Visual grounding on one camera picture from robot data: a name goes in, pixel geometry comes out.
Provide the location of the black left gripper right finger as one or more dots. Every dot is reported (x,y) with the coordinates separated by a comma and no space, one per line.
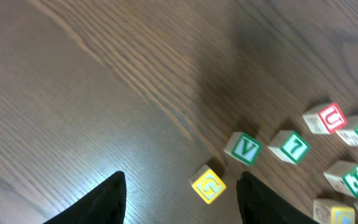
(259,204)

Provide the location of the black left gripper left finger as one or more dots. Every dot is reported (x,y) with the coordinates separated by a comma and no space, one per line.
(105,204)

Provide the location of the yellow C block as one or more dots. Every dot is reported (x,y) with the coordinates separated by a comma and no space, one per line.
(329,211)

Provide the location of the yellow block far left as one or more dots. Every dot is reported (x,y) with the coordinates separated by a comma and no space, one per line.
(207,184)

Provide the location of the green V block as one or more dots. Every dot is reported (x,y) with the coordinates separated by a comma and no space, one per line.
(243,147)

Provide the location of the green 7 block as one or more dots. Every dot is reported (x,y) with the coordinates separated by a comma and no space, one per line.
(289,146)

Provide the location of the green J block left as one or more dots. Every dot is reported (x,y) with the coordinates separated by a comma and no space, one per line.
(343,177)

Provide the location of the red U block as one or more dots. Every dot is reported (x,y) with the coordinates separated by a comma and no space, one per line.
(325,118)

